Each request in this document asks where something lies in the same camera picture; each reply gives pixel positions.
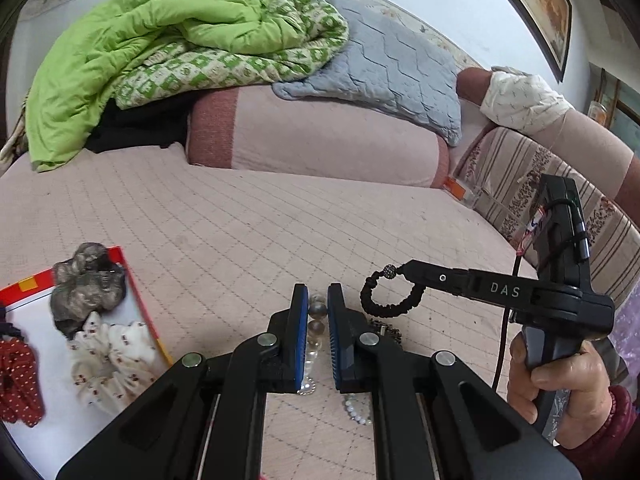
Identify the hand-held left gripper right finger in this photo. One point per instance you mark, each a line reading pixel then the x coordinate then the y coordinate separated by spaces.
pixel 334 340

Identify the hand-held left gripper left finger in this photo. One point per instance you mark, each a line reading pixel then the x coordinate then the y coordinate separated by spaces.
pixel 300 330

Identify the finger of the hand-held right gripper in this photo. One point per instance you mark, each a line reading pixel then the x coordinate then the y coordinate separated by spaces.
pixel 475 284

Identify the white tray with red rim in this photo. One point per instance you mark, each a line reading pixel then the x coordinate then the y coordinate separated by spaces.
pixel 30 310

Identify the red dotted scrunchie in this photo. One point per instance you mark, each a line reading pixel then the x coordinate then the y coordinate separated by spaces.
pixel 20 380

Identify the person's right forearm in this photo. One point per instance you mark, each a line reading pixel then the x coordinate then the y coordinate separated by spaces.
pixel 610 440

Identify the person's right hand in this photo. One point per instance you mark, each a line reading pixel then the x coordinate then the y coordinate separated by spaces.
pixel 585 375

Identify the purple cloth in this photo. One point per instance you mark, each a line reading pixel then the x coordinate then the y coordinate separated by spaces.
pixel 630 340

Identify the orange small box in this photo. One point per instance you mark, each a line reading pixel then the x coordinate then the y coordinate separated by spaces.
pixel 457 189

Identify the striped sofa cushion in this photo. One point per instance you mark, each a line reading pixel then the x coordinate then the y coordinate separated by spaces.
pixel 505 170

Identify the pink rolled pillow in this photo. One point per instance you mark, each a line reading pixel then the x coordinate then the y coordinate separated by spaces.
pixel 595 150

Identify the white floral scrunchie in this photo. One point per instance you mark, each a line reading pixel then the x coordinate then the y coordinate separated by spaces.
pixel 115 360

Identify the white printed cloth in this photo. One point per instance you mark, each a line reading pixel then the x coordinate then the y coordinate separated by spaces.
pixel 525 97

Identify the pink bolster pillow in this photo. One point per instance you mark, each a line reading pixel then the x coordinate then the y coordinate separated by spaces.
pixel 310 135

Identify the grey fuzzy scrunchie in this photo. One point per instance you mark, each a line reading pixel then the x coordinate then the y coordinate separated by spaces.
pixel 85 285

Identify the grey-blue quilted pillow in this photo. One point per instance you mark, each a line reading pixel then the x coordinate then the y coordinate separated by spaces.
pixel 390 60

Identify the green patterned quilt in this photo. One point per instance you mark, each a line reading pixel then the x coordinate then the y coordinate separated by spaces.
pixel 125 35

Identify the framed wall picture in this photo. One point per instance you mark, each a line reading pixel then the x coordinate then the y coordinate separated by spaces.
pixel 545 5

